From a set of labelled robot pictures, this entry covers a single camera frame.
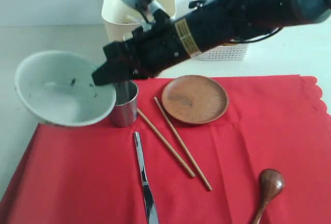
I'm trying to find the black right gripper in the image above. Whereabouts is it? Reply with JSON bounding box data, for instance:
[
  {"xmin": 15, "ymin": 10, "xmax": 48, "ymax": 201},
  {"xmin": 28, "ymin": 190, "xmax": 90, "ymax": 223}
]
[{"xmin": 92, "ymin": 14, "xmax": 202, "ymax": 86}]

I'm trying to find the stainless steel cup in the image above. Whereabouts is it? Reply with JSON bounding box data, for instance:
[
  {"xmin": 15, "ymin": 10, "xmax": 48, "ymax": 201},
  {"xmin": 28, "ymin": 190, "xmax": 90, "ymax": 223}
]
[{"xmin": 110, "ymin": 81, "xmax": 139, "ymax": 128}]

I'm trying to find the pale green bowl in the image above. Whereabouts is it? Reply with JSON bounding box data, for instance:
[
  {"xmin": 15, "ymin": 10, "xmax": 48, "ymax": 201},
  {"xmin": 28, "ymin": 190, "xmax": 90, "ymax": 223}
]
[{"xmin": 14, "ymin": 50, "xmax": 116, "ymax": 127}]

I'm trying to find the wooden chopstick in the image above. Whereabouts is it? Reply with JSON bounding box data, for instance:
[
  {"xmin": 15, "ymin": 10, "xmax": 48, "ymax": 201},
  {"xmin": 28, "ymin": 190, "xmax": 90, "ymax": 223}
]
[
  {"xmin": 154, "ymin": 96, "xmax": 213, "ymax": 191},
  {"xmin": 137, "ymin": 109, "xmax": 195, "ymax": 178}
]

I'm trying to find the brown wooden plate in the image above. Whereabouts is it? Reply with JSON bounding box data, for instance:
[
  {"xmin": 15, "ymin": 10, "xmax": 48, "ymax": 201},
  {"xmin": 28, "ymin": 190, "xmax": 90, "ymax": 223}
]
[{"xmin": 161, "ymin": 75, "xmax": 229, "ymax": 125}]

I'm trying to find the metal table knife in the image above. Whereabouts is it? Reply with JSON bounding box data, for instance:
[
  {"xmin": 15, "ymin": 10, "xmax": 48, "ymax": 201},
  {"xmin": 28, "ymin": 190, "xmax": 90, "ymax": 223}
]
[{"xmin": 133, "ymin": 132, "xmax": 159, "ymax": 224}]

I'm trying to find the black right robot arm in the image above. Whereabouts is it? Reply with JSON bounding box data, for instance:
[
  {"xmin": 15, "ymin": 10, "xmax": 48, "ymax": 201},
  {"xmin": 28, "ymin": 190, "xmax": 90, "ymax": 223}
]
[{"xmin": 92, "ymin": 0, "xmax": 330, "ymax": 86}]

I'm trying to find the cream plastic bin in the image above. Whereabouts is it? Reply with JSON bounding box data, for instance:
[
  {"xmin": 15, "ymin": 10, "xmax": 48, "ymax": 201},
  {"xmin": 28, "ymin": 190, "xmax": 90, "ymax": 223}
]
[{"xmin": 101, "ymin": 0, "xmax": 176, "ymax": 42}]

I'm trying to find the red tablecloth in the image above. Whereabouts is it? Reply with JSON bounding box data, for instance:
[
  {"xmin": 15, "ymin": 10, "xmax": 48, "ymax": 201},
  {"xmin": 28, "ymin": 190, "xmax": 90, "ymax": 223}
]
[{"xmin": 1, "ymin": 75, "xmax": 330, "ymax": 223}]

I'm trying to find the white perforated plastic basket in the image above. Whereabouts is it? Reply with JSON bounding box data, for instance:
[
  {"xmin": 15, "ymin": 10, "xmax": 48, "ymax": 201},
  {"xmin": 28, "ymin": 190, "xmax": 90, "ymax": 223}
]
[{"xmin": 198, "ymin": 44, "xmax": 249, "ymax": 62}]

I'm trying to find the dark wooden spoon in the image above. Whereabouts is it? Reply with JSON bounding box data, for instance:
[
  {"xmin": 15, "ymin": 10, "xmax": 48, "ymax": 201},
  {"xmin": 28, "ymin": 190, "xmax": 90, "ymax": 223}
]
[{"xmin": 252, "ymin": 168, "xmax": 285, "ymax": 224}]

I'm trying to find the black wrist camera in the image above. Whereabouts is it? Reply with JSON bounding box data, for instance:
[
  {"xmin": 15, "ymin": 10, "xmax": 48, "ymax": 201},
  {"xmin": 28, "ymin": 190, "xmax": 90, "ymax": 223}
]
[{"xmin": 121, "ymin": 0, "xmax": 170, "ymax": 25}]

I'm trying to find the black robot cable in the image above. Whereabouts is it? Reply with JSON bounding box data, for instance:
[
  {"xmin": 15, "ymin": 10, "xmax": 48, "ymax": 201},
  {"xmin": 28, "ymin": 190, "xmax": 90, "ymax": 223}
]
[{"xmin": 230, "ymin": 26, "xmax": 284, "ymax": 44}]

